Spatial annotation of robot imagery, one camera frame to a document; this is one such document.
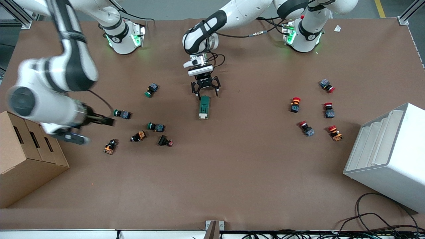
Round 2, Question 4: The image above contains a white table edge rail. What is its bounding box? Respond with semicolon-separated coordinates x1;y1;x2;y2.
0;228;425;239

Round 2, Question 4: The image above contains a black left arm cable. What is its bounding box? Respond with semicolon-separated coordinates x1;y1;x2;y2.
206;17;293;68

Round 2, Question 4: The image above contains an aluminium frame profile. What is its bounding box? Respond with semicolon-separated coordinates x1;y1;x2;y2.
0;0;45;30
397;0;425;26

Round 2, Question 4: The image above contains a black arched cable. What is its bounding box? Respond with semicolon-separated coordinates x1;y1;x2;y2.
338;212;400;233

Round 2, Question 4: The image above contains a green load switch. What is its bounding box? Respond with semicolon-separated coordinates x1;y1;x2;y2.
199;96;211;120

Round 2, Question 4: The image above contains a metal table edge bracket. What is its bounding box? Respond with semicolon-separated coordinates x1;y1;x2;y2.
205;220;224;239

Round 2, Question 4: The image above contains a white stepped storage bin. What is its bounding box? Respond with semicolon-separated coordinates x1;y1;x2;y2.
343;103;425;213

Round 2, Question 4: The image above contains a brown cardboard box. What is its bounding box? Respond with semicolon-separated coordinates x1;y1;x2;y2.
0;111;70;209

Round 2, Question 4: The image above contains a red orange-ringed button orange base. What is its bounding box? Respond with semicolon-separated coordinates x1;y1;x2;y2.
327;125;343;142

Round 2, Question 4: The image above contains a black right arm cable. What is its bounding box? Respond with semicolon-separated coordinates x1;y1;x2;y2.
87;0;155;112

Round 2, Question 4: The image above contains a brown table mat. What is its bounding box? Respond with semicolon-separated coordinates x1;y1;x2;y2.
0;17;425;231

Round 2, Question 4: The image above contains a black looped cable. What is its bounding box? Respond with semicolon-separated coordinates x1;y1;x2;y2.
355;193;419;231

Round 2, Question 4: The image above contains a black cable bundle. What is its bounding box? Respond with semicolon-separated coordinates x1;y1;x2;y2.
242;226;425;239

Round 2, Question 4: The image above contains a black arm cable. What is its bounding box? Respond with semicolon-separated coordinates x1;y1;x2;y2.
206;17;293;68
87;0;155;112

